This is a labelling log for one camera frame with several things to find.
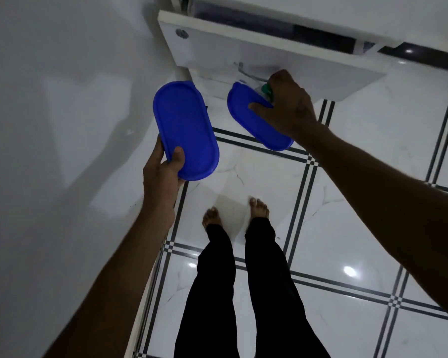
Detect person's right forearm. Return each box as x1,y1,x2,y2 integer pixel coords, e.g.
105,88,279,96
293,116,448,322

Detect person's black trousers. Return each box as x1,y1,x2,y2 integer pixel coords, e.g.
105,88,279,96
173,216,332,358

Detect person's right foot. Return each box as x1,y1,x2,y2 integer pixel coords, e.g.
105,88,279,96
249,198,270,220

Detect person's right hand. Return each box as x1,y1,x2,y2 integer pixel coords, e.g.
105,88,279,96
248,69,318,140

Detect metal door handle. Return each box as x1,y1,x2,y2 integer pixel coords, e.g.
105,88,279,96
233,62,270,85

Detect person's left forearm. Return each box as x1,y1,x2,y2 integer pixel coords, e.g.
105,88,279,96
48,207,176,358

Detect white cabinet body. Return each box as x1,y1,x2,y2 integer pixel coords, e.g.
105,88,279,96
170,0,448,76

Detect blue oval plastic lid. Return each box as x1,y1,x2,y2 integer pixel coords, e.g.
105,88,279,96
153,81,220,182
227,82,294,152

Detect green plastic piece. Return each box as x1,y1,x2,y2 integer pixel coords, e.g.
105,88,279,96
261,83,275,108

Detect person's foot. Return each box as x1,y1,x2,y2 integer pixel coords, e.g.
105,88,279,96
249,198,270,220
202,207,223,228

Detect person's left foot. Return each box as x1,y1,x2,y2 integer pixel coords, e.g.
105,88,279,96
202,207,223,228

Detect person's left hand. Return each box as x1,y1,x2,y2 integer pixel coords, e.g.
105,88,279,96
143,134,187,234

